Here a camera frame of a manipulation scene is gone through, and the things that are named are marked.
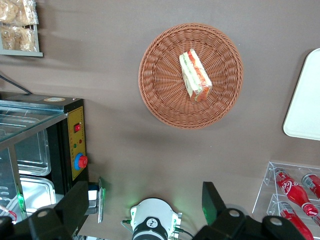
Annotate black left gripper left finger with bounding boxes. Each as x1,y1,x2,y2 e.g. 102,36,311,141
0,181,90,240

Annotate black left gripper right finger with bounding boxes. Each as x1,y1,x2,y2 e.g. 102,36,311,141
192,181,310,240

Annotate triangle sandwich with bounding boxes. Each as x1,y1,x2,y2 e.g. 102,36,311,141
178,48,213,104

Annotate round brown wicker basket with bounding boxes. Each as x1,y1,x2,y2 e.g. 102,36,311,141
138,22,244,130

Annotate cream plastic serving tray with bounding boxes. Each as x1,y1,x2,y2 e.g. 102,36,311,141
282,47,320,141

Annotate tray of packaged snacks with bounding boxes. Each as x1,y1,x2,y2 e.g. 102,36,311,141
0,0,44,58

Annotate steel warmer pan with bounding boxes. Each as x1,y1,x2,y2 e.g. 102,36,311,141
19,174,57,216
14,129,52,176

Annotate red blue emergency knob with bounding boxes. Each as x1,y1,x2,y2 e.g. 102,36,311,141
74,152,89,171

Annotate clear acrylic bottle rack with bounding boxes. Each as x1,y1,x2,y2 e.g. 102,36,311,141
251,161,320,240

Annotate black glass food warmer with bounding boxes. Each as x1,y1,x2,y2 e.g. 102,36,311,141
0,91,90,226

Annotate red white striped item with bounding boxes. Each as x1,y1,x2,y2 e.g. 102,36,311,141
0,204,18,223

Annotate red cola bottle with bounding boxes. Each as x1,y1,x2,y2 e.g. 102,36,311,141
273,167,320,217
277,201,315,240
301,172,320,200

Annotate clear bag of puffed snacks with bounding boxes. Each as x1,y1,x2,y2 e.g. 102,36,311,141
15,26,38,52
0,0,20,24
14,0,40,26
0,24,18,51

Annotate glass door with metal handle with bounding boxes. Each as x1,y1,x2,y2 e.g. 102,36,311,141
87,176,106,224

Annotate black power cable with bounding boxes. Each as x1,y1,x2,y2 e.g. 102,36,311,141
0,72,33,96

